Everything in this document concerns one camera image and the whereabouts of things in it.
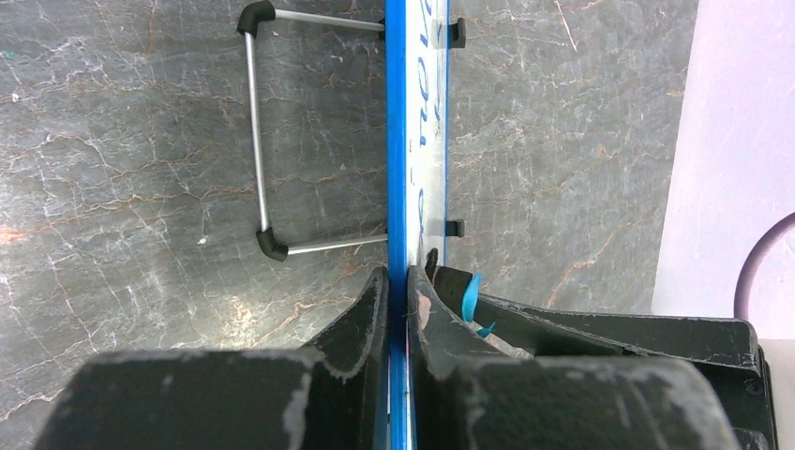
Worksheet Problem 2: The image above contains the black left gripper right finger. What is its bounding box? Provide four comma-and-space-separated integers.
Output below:
407, 266, 739, 449

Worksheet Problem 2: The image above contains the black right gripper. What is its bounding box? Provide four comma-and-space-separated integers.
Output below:
476, 294, 778, 449

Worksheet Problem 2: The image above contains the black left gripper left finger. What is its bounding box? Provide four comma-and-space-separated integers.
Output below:
35, 268, 389, 449

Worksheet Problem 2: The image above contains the blue-framed whiteboard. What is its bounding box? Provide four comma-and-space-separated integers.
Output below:
384, 1, 450, 449

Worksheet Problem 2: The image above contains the metal whiteboard stand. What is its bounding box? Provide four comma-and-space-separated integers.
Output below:
235, 0, 467, 263

